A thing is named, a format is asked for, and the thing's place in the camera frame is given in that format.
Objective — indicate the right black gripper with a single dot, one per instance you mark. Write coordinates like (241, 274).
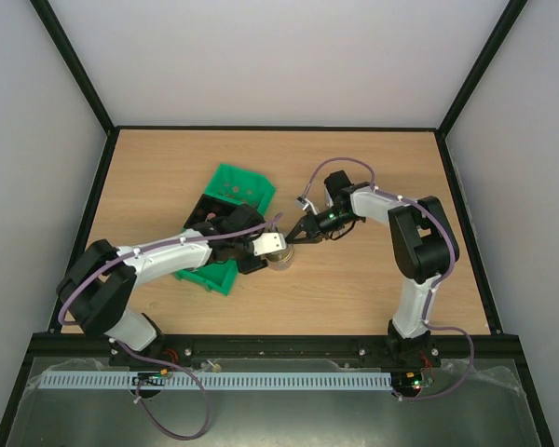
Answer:
(310, 226)

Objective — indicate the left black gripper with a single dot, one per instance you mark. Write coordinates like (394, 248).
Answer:
(247, 267)

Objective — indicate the gold jar lid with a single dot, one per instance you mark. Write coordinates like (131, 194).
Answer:
(283, 256)

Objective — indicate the green black bin set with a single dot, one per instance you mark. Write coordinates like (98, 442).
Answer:
(228, 188)

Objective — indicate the clear glass jar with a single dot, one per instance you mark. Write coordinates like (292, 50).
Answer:
(279, 264)

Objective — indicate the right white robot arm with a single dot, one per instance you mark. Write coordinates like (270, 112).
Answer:
(424, 247)

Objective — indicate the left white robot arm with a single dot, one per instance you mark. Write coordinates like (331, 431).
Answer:
(95, 292)

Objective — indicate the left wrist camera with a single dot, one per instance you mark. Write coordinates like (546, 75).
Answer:
(267, 243)

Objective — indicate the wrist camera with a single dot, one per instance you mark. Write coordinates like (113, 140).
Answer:
(306, 205)
(267, 243)

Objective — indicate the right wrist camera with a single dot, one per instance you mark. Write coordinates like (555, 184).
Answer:
(306, 205)

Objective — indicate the light blue cable duct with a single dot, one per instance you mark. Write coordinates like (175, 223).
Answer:
(219, 381)

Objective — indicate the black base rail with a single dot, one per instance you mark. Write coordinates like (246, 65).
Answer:
(355, 351)

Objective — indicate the black cage frame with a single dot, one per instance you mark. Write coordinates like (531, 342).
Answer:
(52, 342)

